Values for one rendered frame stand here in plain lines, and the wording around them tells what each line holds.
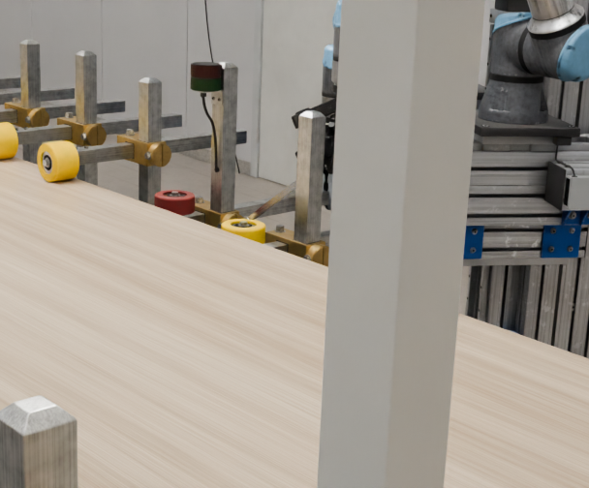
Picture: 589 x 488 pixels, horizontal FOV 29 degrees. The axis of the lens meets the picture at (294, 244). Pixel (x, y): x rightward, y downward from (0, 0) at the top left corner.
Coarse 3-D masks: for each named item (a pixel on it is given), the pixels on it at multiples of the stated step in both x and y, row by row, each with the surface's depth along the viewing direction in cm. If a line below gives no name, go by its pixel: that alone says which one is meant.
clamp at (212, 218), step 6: (198, 204) 229; (204, 204) 229; (198, 210) 228; (204, 210) 226; (210, 210) 225; (234, 210) 226; (204, 216) 226; (210, 216) 225; (216, 216) 224; (222, 216) 223; (228, 216) 223; (234, 216) 223; (240, 216) 224; (204, 222) 227; (210, 222) 225; (216, 222) 224; (222, 222) 223
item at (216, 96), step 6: (198, 78) 213; (204, 78) 213; (210, 78) 213; (216, 78) 214; (222, 90) 217; (204, 96) 215; (216, 96) 218; (222, 96) 217; (204, 102) 216; (216, 102) 218; (222, 102) 217; (204, 108) 217; (210, 120) 218; (216, 138) 220; (216, 144) 220; (216, 150) 220; (216, 156) 221; (216, 162) 221; (216, 168) 222
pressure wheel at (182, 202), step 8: (160, 192) 223; (168, 192) 224; (176, 192) 222; (184, 192) 224; (160, 200) 219; (168, 200) 218; (176, 200) 218; (184, 200) 219; (192, 200) 220; (168, 208) 219; (176, 208) 219; (184, 208) 219; (192, 208) 221
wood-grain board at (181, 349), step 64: (0, 192) 220; (64, 192) 222; (0, 256) 180; (64, 256) 181; (128, 256) 183; (192, 256) 184; (256, 256) 186; (0, 320) 152; (64, 320) 153; (128, 320) 154; (192, 320) 155; (256, 320) 156; (320, 320) 157; (0, 384) 131; (64, 384) 132; (128, 384) 133; (192, 384) 133; (256, 384) 134; (320, 384) 135; (512, 384) 137; (576, 384) 138; (128, 448) 117; (192, 448) 117; (256, 448) 118; (448, 448) 120; (512, 448) 120; (576, 448) 121
